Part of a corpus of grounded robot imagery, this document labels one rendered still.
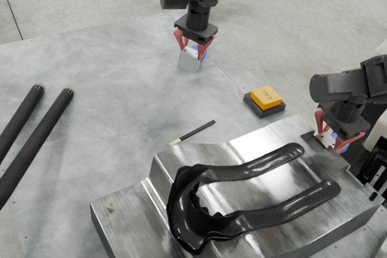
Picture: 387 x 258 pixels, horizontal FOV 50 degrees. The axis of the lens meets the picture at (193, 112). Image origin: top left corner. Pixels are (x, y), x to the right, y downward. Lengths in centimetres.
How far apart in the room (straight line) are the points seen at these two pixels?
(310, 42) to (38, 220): 242
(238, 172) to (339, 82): 26
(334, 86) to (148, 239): 44
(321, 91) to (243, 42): 199
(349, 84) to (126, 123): 51
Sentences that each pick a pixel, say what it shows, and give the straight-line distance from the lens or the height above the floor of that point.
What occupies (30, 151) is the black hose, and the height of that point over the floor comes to 89.
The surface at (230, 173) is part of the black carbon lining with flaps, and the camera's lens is 81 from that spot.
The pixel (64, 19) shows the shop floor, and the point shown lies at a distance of 287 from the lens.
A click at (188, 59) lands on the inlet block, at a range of 114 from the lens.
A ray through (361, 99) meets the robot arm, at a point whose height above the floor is 101.
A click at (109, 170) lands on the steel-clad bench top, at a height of 80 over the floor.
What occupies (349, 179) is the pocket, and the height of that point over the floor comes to 86.
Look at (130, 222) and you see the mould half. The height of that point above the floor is 86.
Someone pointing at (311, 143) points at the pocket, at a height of 86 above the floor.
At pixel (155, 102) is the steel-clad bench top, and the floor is 80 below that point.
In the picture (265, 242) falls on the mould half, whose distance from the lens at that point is 71.
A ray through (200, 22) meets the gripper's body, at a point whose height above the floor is 96.
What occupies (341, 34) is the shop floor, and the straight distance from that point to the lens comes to 319.
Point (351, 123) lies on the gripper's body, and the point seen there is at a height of 94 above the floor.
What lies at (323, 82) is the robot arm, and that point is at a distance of 84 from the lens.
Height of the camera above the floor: 152
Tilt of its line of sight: 44 degrees down
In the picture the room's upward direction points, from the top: 9 degrees clockwise
